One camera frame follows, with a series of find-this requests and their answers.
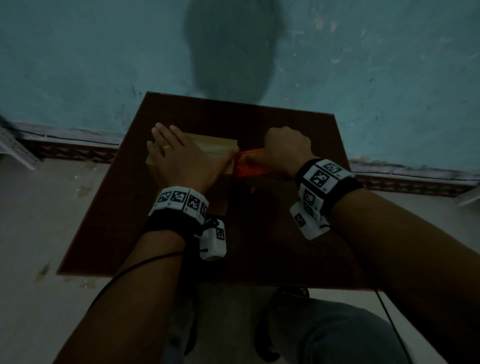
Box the person's right hand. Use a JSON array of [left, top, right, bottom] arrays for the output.
[[245, 126, 320, 179]]

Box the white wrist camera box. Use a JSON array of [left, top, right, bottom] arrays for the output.
[[289, 202, 331, 241], [199, 218, 227, 261]]

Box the person's left forearm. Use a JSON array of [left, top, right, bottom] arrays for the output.
[[52, 225, 188, 364]]

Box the thin black cable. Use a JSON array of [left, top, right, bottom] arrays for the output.
[[85, 252, 185, 314], [374, 289, 413, 364]]

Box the marker-printed wristband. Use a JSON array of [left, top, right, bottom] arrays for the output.
[[142, 186, 209, 241], [294, 158, 364, 217]]

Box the person's grey trouser leg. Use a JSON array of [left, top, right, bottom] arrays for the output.
[[259, 288, 411, 364]]

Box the beige wooden block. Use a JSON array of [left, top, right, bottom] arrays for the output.
[[145, 132, 239, 177]]

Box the person's left hand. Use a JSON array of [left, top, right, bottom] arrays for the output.
[[146, 122, 240, 194]]

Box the grey slotted metal angle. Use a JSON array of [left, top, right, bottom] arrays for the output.
[[454, 184, 480, 208], [0, 127, 43, 172]]

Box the orange cutter tool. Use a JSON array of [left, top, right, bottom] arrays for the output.
[[233, 148, 271, 178]]

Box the person's right forearm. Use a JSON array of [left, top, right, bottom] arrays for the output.
[[330, 187, 480, 364]]

